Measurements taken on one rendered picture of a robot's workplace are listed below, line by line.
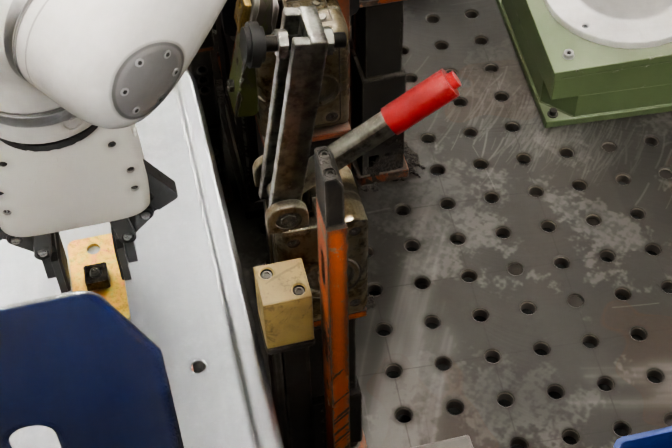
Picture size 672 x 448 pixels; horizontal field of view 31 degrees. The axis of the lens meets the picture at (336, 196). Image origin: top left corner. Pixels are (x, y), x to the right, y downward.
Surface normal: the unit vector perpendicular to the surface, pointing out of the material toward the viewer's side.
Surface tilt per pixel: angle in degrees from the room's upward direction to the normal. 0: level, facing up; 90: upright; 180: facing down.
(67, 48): 49
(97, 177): 91
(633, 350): 0
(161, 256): 0
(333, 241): 90
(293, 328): 90
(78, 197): 93
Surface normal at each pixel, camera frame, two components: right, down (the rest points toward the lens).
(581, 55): -0.04, -0.61
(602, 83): 0.16, 0.75
